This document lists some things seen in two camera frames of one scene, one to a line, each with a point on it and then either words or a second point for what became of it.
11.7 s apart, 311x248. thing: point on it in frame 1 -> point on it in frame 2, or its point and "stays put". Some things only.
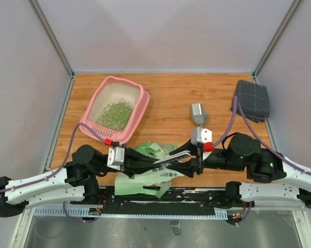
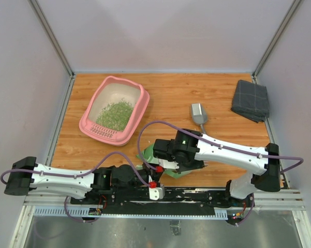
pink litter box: (115, 109) stays put
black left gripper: (133, 157) -> (152, 175)
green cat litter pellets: (116, 115) stays put
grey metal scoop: (199, 115) stays put
